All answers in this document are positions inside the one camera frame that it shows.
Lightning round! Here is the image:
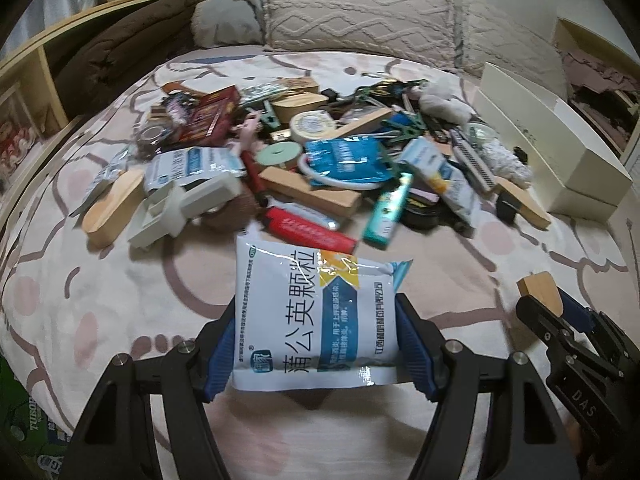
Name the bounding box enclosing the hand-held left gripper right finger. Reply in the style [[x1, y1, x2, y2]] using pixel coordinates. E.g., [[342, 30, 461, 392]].
[[395, 292, 576, 480]]

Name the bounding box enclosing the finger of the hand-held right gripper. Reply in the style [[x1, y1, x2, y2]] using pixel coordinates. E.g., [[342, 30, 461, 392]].
[[557, 287, 640, 361], [516, 296, 576, 366]]

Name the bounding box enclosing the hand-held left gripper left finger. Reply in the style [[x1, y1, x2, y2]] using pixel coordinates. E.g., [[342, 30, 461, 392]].
[[65, 317, 236, 480]]

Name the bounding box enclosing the wooden wedge block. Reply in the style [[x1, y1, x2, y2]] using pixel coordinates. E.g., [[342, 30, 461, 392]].
[[516, 271, 562, 317]]

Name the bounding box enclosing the white blue medicine sachet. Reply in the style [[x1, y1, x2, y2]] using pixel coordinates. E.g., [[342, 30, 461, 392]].
[[232, 232, 415, 392], [399, 139, 482, 228], [144, 146, 242, 197]]

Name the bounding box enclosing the grey plastic scrubbing brush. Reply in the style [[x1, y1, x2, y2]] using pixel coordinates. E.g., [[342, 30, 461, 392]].
[[126, 176, 242, 252]]

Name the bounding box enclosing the white cardboard box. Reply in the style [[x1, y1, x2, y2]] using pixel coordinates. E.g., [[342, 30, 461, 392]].
[[471, 61, 634, 222]]

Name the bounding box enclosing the oval wooden board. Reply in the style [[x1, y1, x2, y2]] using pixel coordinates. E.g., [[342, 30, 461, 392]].
[[81, 169, 146, 249]]

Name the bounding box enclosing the printed blanket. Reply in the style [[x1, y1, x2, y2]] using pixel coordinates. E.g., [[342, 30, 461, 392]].
[[0, 50, 636, 480]]

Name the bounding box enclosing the black round tin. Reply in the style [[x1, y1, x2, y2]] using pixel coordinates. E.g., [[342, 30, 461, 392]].
[[400, 191, 443, 231]]

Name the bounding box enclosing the white fluffy cloth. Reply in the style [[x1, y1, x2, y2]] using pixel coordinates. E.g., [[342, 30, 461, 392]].
[[479, 136, 535, 185]]

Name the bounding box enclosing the black silver comb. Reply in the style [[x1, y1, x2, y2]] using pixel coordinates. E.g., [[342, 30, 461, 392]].
[[447, 129, 497, 195]]

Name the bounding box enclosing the long wooden block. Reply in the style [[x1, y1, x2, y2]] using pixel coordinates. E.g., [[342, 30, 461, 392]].
[[259, 166, 363, 219]]

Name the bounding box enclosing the green cardboard box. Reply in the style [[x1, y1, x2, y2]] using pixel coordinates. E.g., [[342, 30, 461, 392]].
[[0, 355, 68, 480]]

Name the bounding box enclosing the clear round lid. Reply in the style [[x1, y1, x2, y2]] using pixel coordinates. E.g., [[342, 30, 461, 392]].
[[466, 121, 497, 142]]

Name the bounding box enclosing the mint green tape roll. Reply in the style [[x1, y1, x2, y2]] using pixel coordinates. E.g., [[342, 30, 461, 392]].
[[255, 141, 304, 171]]

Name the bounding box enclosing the green clothes peg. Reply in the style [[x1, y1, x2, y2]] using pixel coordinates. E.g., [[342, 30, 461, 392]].
[[259, 101, 282, 134], [380, 110, 427, 142]]

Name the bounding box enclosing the silver foil sachet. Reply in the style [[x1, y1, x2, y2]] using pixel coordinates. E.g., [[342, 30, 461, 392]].
[[70, 147, 132, 217]]

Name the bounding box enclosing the pink pig figure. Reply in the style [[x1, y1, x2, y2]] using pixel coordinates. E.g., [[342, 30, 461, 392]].
[[232, 114, 263, 161]]

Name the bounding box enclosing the flat wooden stick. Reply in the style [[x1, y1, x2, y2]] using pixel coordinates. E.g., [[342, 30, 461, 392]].
[[342, 106, 394, 137]]

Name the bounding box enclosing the pile of pink clothes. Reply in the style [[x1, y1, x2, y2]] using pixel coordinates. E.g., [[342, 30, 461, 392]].
[[560, 50, 640, 151]]

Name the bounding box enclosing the white plush toy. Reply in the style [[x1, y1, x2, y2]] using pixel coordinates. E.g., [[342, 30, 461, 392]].
[[417, 79, 472, 125]]

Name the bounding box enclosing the white labelled tape roll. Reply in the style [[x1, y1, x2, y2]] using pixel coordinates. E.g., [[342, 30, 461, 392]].
[[289, 110, 334, 144]]

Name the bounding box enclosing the oval wooden box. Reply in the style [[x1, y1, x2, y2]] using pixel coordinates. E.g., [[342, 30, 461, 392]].
[[272, 91, 329, 127]]

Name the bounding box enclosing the built-in cupboard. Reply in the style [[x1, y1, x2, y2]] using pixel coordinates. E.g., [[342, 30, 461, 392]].
[[551, 16, 640, 161]]

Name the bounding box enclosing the cream textured pillow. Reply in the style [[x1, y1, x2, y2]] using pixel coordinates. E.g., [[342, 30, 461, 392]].
[[259, 0, 470, 70], [451, 0, 570, 98]]

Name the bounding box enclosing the red patterned box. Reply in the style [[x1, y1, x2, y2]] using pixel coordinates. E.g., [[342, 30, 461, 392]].
[[0, 87, 43, 176]]

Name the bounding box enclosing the wooden bedside shelf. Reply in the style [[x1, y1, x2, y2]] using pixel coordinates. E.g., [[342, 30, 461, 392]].
[[0, 0, 218, 241]]

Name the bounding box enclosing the brown quilt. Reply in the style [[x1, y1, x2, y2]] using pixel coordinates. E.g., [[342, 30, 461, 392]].
[[50, 0, 201, 117]]

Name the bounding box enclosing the grey plush cushion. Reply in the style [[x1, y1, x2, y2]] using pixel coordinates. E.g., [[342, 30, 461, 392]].
[[191, 0, 265, 50]]

